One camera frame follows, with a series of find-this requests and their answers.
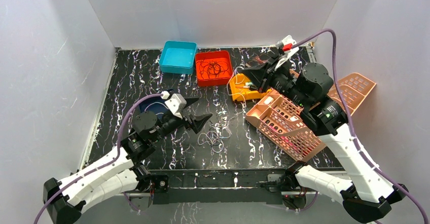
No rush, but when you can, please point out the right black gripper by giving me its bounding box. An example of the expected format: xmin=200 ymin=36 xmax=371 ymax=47
xmin=242 ymin=54 xmax=310 ymax=109

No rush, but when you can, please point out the dark cable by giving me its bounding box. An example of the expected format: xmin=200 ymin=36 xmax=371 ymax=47
xmin=199 ymin=58 xmax=232 ymax=80

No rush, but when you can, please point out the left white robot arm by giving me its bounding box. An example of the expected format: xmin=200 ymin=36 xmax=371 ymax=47
xmin=42 ymin=91 xmax=211 ymax=223

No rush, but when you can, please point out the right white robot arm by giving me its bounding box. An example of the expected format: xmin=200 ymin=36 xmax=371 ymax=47
xmin=242 ymin=62 xmax=409 ymax=223

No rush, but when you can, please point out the yellow parts bin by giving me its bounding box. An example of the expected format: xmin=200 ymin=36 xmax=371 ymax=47
xmin=228 ymin=73 xmax=272 ymax=101

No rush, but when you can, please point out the white eraser in rack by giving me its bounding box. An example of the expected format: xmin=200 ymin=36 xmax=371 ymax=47
xmin=264 ymin=96 xmax=273 ymax=105

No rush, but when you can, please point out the navy blue plastic box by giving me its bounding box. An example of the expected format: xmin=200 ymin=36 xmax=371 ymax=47
xmin=134 ymin=97 xmax=170 ymax=118

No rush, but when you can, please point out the red plastic box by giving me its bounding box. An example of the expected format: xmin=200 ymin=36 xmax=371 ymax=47
xmin=195 ymin=50 xmax=233 ymax=87

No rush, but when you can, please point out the pink tiered file rack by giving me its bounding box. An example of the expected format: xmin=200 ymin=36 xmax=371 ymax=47
xmin=245 ymin=72 xmax=376 ymax=162

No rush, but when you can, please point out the teal plastic box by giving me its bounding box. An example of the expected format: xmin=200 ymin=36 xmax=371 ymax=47
xmin=159 ymin=41 xmax=197 ymax=74

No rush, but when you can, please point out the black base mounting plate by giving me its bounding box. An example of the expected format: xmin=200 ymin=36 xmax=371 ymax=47
xmin=119 ymin=168 xmax=320 ymax=213

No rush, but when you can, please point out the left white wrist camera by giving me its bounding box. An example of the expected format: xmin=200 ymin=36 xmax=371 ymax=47
xmin=161 ymin=91 xmax=187 ymax=119

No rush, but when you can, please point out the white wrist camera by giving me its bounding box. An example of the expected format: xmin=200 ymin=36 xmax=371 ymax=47
xmin=275 ymin=35 xmax=299 ymax=70
xmin=161 ymin=91 xmax=187 ymax=119

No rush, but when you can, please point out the thin black cable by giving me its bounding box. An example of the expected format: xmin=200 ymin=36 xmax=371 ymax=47
xmin=209 ymin=109 xmax=239 ymax=129

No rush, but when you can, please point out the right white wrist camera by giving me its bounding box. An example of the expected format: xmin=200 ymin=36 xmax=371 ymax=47
xmin=275 ymin=35 xmax=299 ymax=70

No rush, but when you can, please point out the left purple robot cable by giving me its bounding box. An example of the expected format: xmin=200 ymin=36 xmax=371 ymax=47
xmin=32 ymin=93 xmax=167 ymax=224

